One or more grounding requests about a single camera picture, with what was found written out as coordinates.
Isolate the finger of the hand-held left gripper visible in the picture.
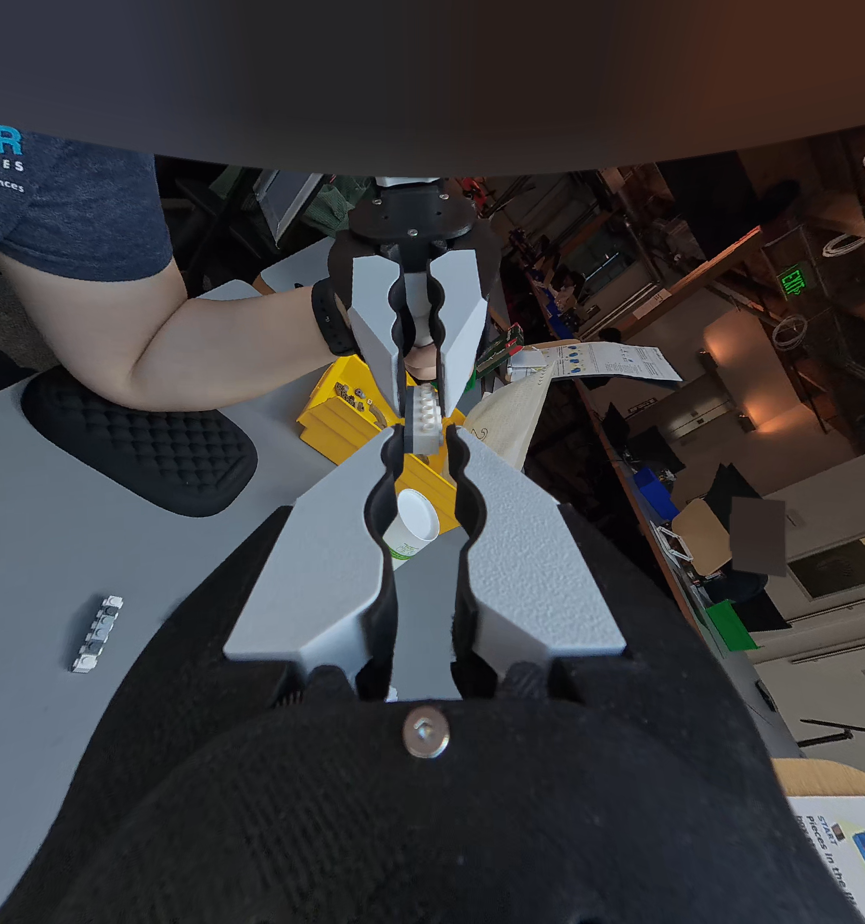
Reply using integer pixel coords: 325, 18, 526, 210
350, 256, 408, 423
431, 249, 490, 418

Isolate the white paper cup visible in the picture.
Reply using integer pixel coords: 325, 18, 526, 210
382, 488, 442, 563

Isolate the blue storage bin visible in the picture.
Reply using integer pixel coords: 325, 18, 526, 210
633, 465, 680, 522

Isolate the wooden document stand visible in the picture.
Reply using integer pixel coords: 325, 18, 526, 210
772, 758, 865, 801

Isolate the person's left forearm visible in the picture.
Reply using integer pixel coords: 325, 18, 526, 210
93, 292, 339, 414

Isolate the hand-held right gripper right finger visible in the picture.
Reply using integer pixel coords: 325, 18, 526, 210
447, 426, 627, 697

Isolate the white grey lego brick strip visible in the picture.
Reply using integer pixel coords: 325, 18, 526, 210
70, 594, 125, 674
402, 383, 445, 457

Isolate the beige printed paper bag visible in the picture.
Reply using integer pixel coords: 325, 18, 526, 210
465, 361, 555, 474

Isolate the white printed paper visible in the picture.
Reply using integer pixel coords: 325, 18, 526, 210
548, 343, 684, 384

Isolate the black wrist watch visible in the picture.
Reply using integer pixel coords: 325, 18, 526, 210
311, 276, 361, 357

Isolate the printed task instruction sheet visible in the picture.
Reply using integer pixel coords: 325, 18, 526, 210
789, 794, 865, 924

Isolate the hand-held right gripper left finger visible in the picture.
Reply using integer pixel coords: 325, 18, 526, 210
224, 427, 404, 697

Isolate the green storage bin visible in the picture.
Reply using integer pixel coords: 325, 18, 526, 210
705, 599, 760, 652

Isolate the black quilted wrist rest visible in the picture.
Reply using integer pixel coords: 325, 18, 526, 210
21, 364, 260, 518

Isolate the yellow plastic bin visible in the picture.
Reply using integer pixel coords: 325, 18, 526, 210
295, 356, 469, 539

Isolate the plywood chair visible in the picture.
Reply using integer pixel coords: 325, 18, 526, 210
669, 498, 735, 578

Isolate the pile of lego pieces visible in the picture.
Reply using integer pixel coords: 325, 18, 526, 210
333, 380, 390, 430

